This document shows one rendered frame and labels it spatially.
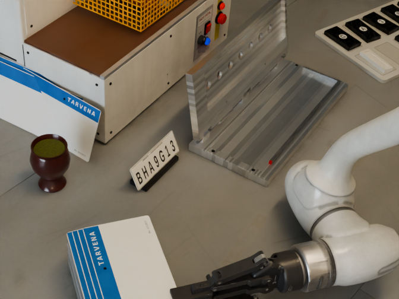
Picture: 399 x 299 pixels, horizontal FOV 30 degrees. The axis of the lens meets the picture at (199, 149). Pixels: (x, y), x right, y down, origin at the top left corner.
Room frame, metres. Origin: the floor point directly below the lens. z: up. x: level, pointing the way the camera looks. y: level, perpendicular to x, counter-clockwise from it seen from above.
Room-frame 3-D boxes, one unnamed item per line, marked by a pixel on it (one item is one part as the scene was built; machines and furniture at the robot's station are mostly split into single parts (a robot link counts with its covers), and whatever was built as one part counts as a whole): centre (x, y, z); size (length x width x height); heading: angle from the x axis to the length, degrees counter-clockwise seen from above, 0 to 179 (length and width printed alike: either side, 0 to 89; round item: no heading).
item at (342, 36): (1.79, -0.37, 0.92); 0.10 x 0.05 x 0.01; 41
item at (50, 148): (1.13, 0.31, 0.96); 0.09 x 0.09 x 0.11
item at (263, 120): (1.42, -0.17, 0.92); 0.44 x 0.21 x 0.04; 151
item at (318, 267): (0.89, -0.22, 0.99); 0.09 x 0.06 x 0.09; 22
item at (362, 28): (1.84, -0.43, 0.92); 0.10 x 0.05 x 0.01; 35
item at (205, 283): (0.81, -0.03, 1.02); 0.05 x 0.01 x 0.03; 113
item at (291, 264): (0.86, -0.15, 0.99); 0.09 x 0.07 x 0.08; 112
